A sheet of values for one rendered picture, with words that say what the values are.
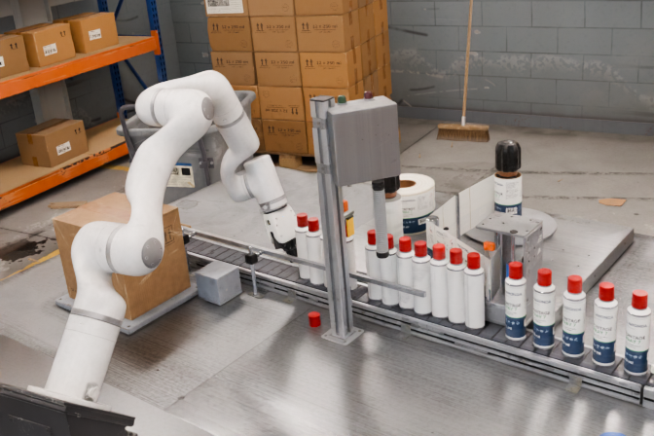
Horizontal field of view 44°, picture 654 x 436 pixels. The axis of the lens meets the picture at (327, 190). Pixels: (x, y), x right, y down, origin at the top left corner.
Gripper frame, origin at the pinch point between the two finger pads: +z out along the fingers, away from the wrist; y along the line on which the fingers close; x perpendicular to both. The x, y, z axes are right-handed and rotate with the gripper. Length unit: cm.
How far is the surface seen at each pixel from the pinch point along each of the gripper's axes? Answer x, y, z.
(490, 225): -66, 6, 3
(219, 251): 33.4, 0.3, -5.4
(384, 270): -35.5, -2.9, 7.6
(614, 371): -91, -2, 40
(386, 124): -56, -7, -31
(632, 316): -99, -2, 26
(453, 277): -56, -2, 12
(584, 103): 98, 429, 42
